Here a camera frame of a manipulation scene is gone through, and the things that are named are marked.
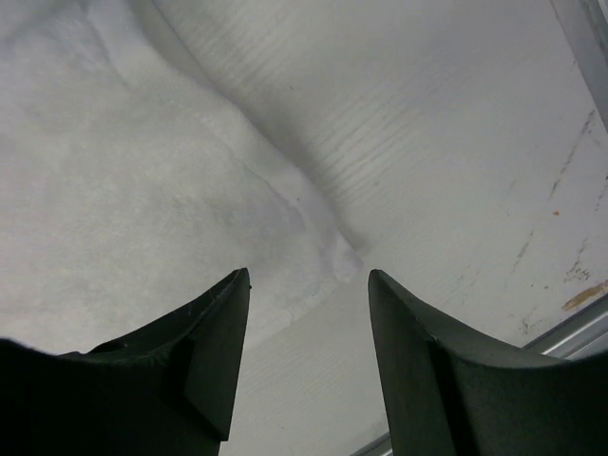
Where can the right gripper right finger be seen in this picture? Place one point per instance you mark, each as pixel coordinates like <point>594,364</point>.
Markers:
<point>451,390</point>

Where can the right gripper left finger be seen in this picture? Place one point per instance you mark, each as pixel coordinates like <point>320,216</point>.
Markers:
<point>168,388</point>

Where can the white towel pile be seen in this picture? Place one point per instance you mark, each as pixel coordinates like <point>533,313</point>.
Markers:
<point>130,186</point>

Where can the aluminium mounting rail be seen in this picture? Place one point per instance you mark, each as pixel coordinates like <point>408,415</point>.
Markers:
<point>555,128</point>

